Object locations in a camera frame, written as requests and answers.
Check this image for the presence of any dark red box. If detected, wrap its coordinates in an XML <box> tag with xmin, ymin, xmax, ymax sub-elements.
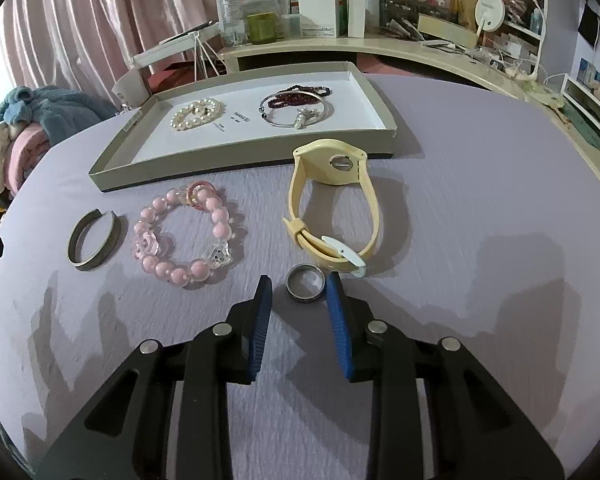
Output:
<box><xmin>147</xmin><ymin>57</ymin><xmax>231</xmax><ymax>96</ymax></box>

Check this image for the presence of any silver cuff bangle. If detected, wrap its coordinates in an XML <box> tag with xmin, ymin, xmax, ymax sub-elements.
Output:
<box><xmin>68</xmin><ymin>209</ymin><xmax>122</xmax><ymax>272</ymax></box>

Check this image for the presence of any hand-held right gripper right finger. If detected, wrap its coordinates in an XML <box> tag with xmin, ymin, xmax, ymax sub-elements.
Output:
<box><xmin>326</xmin><ymin>272</ymin><xmax>566</xmax><ymax>480</ymax></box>

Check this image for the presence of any green glass jar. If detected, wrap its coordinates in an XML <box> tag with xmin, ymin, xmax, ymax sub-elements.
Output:
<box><xmin>246</xmin><ymin>12</ymin><xmax>278</xmax><ymax>43</ymax></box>

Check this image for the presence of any pink white bookshelf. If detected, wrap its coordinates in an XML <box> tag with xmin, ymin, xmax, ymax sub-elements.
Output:
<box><xmin>450</xmin><ymin>0</ymin><xmax>600</xmax><ymax>161</ymax></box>

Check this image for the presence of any white desk lamp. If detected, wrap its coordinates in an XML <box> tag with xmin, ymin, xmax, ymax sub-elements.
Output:
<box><xmin>502</xmin><ymin>0</ymin><xmax>551</xmax><ymax>81</ymax></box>

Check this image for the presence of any pink folded blanket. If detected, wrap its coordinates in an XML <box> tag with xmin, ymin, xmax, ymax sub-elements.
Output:
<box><xmin>7</xmin><ymin>127</ymin><xmax>56</xmax><ymax>196</ymax></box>

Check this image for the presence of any flat beige box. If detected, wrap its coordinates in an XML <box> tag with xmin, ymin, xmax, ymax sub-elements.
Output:
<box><xmin>417</xmin><ymin>14</ymin><xmax>478</xmax><ymax>46</ymax></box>

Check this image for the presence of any blue fleece blanket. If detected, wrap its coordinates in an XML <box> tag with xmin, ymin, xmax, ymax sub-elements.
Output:
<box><xmin>0</xmin><ymin>85</ymin><xmax>116</xmax><ymax>136</ymax></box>

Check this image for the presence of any pink bead bracelet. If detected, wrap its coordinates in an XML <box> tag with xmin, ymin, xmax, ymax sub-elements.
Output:
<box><xmin>131</xmin><ymin>180</ymin><xmax>243</xmax><ymax>288</ymax></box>

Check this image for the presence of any clear drawer organizer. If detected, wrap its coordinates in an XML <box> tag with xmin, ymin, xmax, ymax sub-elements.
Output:
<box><xmin>562</xmin><ymin>74</ymin><xmax>600</xmax><ymax>126</ymax></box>

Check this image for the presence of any black hanging pouch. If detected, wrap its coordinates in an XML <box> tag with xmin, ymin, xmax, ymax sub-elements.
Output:
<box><xmin>577</xmin><ymin>5</ymin><xmax>600</xmax><ymax>51</ymax></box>

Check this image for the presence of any black chain jewellery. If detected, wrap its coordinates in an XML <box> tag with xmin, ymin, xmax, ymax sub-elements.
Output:
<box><xmin>265</xmin><ymin>85</ymin><xmax>332</xmax><ymax>109</ymax></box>

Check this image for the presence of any black cosmetics organizer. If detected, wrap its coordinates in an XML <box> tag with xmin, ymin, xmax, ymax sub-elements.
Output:
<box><xmin>380</xmin><ymin>0</ymin><xmax>456</xmax><ymax>26</ymax></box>

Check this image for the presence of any thin silver bangle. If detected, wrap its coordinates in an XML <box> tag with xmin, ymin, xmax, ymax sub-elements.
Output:
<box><xmin>258</xmin><ymin>91</ymin><xmax>332</xmax><ymax>128</ymax></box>

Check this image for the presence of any shallow grey cardboard tray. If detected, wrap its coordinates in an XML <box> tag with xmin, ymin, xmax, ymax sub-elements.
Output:
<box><xmin>89</xmin><ymin>61</ymin><xmax>396</xmax><ymax>193</ymax></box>

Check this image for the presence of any yellow wrist watch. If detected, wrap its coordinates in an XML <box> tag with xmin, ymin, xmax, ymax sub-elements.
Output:
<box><xmin>282</xmin><ymin>138</ymin><xmax>381</xmax><ymax>278</ymax></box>

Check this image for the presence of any white lotion bottle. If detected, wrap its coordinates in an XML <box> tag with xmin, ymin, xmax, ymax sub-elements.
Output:
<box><xmin>348</xmin><ymin>0</ymin><xmax>381</xmax><ymax>38</ymax></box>

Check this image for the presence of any round white mirror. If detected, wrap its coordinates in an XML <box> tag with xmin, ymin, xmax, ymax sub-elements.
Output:
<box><xmin>475</xmin><ymin>0</ymin><xmax>506</xmax><ymax>36</ymax></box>

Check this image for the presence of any white carton box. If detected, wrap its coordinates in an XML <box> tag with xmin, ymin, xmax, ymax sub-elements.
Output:
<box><xmin>297</xmin><ymin>0</ymin><xmax>340</xmax><ymax>38</ymax></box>

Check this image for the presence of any white paper bag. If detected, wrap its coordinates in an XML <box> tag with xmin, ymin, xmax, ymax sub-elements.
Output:
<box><xmin>112</xmin><ymin>67</ymin><xmax>153</xmax><ymax>111</ymax></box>

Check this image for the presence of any white folding stand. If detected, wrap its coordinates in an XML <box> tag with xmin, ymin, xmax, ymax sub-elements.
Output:
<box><xmin>132</xmin><ymin>20</ymin><xmax>221</xmax><ymax>81</ymax></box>

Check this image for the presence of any dark metal ring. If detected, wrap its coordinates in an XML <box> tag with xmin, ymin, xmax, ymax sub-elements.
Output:
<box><xmin>286</xmin><ymin>265</ymin><xmax>327</xmax><ymax>303</ymax></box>

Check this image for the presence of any white pearl bracelet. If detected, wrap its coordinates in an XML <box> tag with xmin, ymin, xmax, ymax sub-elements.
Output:
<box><xmin>170</xmin><ymin>99</ymin><xmax>224</xmax><ymax>132</ymax></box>

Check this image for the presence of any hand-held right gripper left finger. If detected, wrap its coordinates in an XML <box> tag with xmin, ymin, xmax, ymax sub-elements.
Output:
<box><xmin>35</xmin><ymin>275</ymin><xmax>273</xmax><ymax>480</ymax></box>

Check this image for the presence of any pink curtain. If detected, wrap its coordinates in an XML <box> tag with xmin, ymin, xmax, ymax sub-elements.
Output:
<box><xmin>0</xmin><ymin>0</ymin><xmax>221</xmax><ymax>106</ymax></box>

